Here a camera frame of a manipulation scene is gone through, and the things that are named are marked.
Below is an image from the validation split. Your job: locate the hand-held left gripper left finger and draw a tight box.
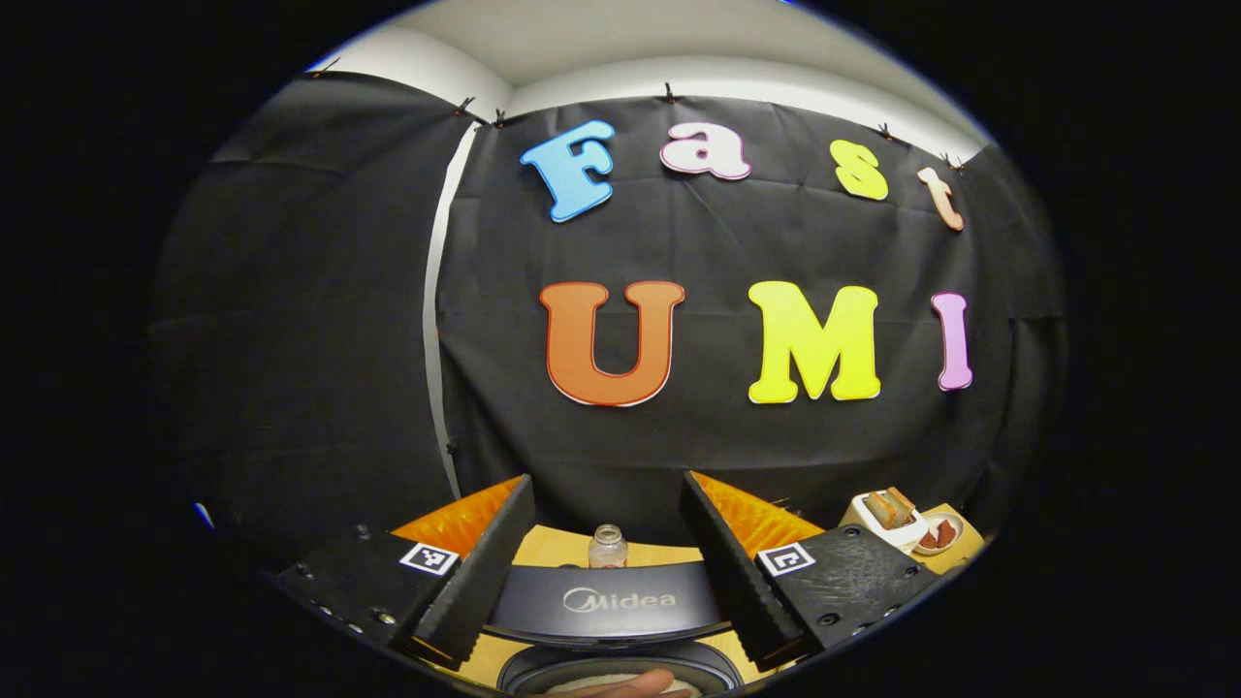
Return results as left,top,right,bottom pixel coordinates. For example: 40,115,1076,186
271,473,537,672

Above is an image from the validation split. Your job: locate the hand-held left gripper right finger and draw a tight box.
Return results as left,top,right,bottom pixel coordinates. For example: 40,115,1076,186
679,470,943,672

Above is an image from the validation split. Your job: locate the silver black rice cooker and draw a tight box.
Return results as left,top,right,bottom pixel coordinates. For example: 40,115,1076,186
482,562,748,698

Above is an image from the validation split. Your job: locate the clear drink bottle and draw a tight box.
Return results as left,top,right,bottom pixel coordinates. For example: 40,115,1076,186
588,523,629,570

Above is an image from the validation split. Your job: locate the white toaster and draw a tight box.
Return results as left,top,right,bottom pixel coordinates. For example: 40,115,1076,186
851,488,930,555

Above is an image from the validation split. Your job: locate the white round plate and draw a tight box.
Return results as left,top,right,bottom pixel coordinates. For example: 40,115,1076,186
914,512,966,556

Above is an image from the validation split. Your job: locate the black backdrop cloth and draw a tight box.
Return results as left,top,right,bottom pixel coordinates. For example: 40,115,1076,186
150,70,1067,573

